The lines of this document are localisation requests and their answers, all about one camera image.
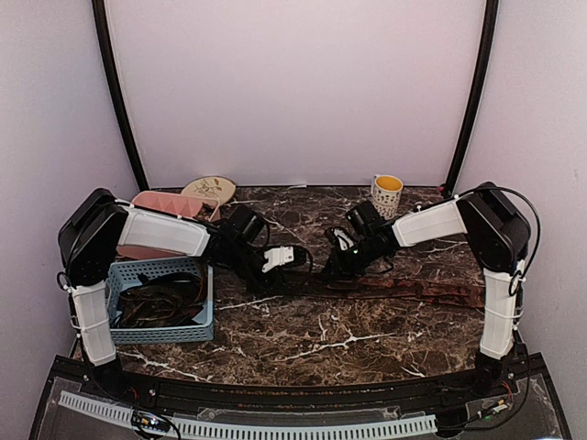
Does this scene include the black front rail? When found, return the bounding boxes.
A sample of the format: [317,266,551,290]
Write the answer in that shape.
[54,357,547,413]

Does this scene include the white slotted cable duct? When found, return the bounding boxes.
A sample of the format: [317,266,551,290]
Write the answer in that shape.
[59,391,437,440]

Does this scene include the left black frame post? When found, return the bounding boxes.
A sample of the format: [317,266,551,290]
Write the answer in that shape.
[91,0,150,191]

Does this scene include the black frame post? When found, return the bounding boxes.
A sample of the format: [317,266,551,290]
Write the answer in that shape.
[442,0,500,197]
[91,0,150,191]

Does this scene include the beige floral plate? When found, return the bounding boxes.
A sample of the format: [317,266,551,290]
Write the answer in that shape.
[181,176,237,204]

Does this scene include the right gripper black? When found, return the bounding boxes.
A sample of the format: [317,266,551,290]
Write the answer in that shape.
[320,236,385,281]

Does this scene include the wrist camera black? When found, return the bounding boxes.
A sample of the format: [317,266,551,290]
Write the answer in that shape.
[346,200,386,237]
[227,206,295,274]

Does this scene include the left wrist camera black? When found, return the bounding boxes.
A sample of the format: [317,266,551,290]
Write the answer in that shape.
[227,206,295,274]

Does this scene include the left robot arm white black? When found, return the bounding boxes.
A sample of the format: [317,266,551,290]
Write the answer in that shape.
[58,188,294,400]

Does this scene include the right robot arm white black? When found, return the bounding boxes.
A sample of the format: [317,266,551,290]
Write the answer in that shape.
[320,181,535,359]

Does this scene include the white mug yellow inside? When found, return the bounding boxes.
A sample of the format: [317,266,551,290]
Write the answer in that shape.
[371,174,404,220]

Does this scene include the right black frame post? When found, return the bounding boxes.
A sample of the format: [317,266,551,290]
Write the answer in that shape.
[442,0,500,197]

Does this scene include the brown red patterned tie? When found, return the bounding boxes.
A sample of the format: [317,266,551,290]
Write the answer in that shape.
[283,270,485,309]

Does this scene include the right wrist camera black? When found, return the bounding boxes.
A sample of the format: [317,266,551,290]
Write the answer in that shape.
[346,200,386,237]

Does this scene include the pink divided organizer tray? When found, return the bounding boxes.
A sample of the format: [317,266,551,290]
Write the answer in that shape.
[117,191,221,259]

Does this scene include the blue perforated plastic basket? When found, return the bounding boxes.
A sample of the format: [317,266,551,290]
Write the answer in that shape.
[107,258,214,345]

